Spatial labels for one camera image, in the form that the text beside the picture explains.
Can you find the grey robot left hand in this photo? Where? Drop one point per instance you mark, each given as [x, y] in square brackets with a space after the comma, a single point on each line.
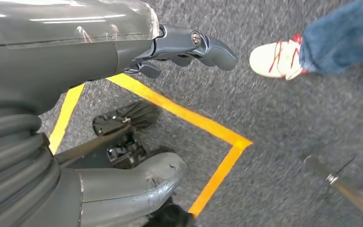
[59, 56]

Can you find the black robot left foot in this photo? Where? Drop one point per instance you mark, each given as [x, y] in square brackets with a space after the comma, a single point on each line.
[137, 114]

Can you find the black robot foot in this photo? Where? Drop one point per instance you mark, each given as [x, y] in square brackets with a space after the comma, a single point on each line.
[169, 219]
[137, 114]

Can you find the yellow floor tape square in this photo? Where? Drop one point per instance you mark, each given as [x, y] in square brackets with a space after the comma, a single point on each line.
[200, 122]

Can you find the black robot right foot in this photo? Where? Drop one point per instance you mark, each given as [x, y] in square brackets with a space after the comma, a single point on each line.
[169, 219]

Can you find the person's foot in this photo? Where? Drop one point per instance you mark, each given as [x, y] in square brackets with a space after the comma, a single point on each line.
[272, 59]

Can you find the person's leg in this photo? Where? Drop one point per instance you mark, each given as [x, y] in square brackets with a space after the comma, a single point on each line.
[341, 37]

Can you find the metal pole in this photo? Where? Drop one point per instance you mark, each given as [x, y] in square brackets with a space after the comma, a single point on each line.
[356, 197]

